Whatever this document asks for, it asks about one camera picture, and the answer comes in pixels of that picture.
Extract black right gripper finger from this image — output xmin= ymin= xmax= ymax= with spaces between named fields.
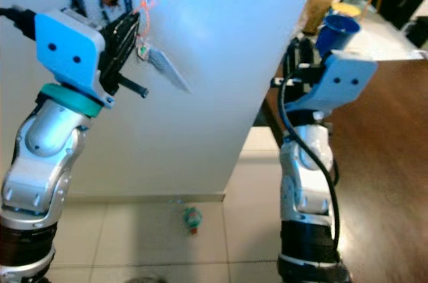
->
xmin=283 ymin=37 xmax=310 ymax=78

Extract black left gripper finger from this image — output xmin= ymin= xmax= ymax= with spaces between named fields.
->
xmin=102 ymin=11 xmax=129 ymax=55
xmin=120 ymin=9 xmax=143 ymax=54

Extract keys with white tag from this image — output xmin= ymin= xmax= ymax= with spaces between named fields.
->
xmin=135 ymin=0 xmax=192 ymax=94

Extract black hanging key bunch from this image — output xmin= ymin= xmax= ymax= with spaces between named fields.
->
xmin=70 ymin=0 xmax=88 ymax=17

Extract blue funnel cup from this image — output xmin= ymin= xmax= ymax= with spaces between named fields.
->
xmin=324 ymin=13 xmax=364 ymax=57

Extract yellow round object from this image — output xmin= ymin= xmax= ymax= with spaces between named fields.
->
xmin=330 ymin=3 xmax=362 ymax=18

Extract white partition panel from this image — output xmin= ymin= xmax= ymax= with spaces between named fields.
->
xmin=0 ymin=0 xmax=322 ymax=204

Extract small green toy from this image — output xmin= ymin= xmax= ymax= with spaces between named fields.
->
xmin=182 ymin=205 xmax=205 ymax=236

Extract pale blue left wrist camera mount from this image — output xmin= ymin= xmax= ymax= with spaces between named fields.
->
xmin=33 ymin=8 xmax=114 ymax=109

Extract pale blue wrist camera mount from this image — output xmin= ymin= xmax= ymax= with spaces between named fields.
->
xmin=294 ymin=50 xmax=379 ymax=114
xmin=33 ymin=8 xmax=114 ymax=109

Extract pale blue right wrist camera mount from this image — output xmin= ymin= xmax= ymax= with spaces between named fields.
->
xmin=294 ymin=50 xmax=379 ymax=114

